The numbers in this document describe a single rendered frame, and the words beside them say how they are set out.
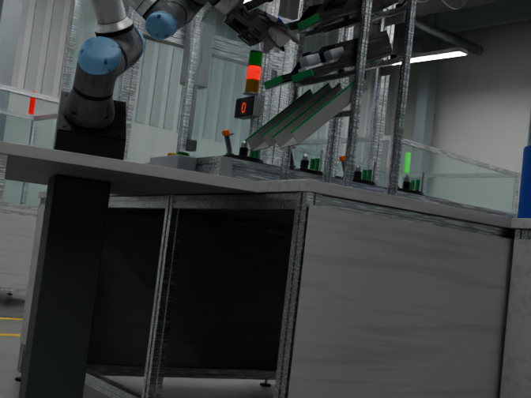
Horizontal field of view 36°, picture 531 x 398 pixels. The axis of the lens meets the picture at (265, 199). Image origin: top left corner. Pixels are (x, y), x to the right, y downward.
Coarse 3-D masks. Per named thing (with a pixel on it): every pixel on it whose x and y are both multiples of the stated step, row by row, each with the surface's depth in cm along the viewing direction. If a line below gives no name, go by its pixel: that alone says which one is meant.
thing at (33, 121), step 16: (0, 96) 742; (16, 96) 752; (0, 112) 743; (16, 112) 753; (32, 112) 763; (48, 112) 774; (0, 128) 743; (16, 128) 753; (32, 128) 764; (48, 128) 774; (32, 144) 764; (48, 144) 775; (16, 192) 754; (32, 192) 765
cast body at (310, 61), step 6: (306, 54) 236; (312, 54) 236; (318, 54) 237; (300, 60) 237; (306, 60) 235; (312, 60) 235; (318, 60) 236; (306, 66) 236; (312, 66) 235; (300, 72) 237
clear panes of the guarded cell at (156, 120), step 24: (168, 0) 406; (72, 48) 376; (168, 48) 406; (312, 48) 430; (72, 72) 371; (144, 72) 399; (168, 72) 406; (144, 96) 399; (168, 96) 406; (288, 96) 442; (144, 120) 399; (168, 120) 406; (144, 144) 399; (168, 144) 406; (312, 144) 417
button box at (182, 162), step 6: (162, 156) 268; (168, 156) 264; (174, 156) 260; (180, 156) 259; (186, 156) 260; (150, 162) 275; (156, 162) 271; (162, 162) 267; (168, 162) 263; (174, 162) 260; (180, 162) 259; (186, 162) 260; (192, 162) 261; (180, 168) 259; (186, 168) 260; (192, 168) 261
